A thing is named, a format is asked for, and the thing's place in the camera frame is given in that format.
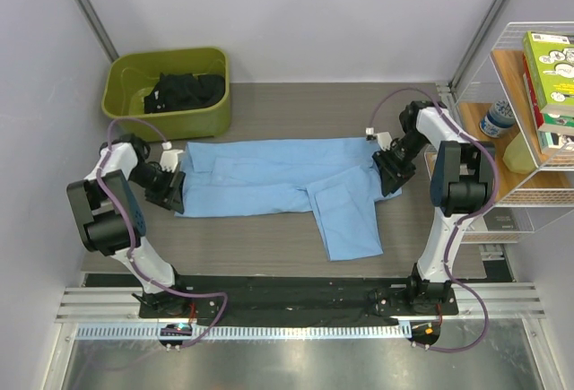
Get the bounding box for light blue long sleeve shirt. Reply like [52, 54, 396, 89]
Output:
[181, 137, 395, 261]

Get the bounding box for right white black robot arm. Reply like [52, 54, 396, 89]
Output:
[366, 101, 498, 316]

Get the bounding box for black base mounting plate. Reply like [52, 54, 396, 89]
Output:
[83, 273, 460, 319]

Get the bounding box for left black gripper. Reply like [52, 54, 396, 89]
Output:
[128, 163, 185, 214]

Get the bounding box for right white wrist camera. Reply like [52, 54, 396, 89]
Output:
[365, 127, 393, 152]

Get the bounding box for blue white ceramic cup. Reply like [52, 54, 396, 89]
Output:
[479, 100, 516, 138]

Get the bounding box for olive green plastic bin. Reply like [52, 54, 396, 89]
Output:
[101, 47, 231, 140]

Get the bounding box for black clothes in bin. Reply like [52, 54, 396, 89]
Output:
[143, 74, 226, 114]

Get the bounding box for green book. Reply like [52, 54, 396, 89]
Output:
[523, 31, 573, 117]

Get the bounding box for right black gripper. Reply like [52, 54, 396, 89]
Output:
[372, 130, 429, 197]

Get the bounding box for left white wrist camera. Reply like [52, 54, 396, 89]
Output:
[160, 142, 185, 172]

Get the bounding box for teal book stack bottom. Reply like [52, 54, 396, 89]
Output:
[537, 113, 573, 155]

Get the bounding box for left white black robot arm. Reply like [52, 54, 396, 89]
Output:
[66, 134, 191, 317]

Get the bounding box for white wire shelf rack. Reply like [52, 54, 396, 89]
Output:
[438, 22, 573, 244]

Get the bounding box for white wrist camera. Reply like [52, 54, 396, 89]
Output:
[160, 142, 185, 172]
[365, 127, 393, 152]

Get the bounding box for red book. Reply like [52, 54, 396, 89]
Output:
[522, 55, 547, 132]

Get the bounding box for pale yellow green object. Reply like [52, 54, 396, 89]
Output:
[502, 134, 537, 175]

